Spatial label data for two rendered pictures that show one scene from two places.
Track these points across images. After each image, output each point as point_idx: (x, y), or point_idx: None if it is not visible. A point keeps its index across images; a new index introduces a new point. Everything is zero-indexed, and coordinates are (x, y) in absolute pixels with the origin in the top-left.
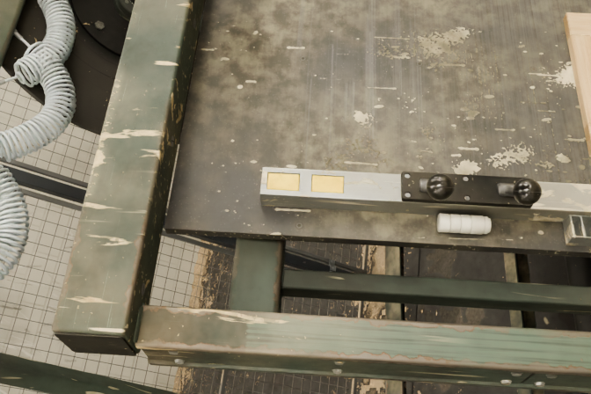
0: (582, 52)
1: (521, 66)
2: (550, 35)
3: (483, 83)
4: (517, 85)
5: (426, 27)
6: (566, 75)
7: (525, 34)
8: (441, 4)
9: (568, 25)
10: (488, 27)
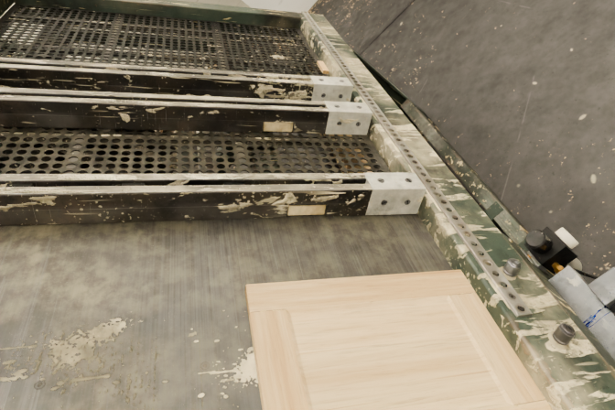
0: (264, 333)
1: (188, 364)
2: (229, 314)
3: (131, 403)
4: (180, 396)
5: (67, 325)
6: (247, 367)
7: (199, 317)
8: (95, 290)
9: (247, 300)
10: (153, 314)
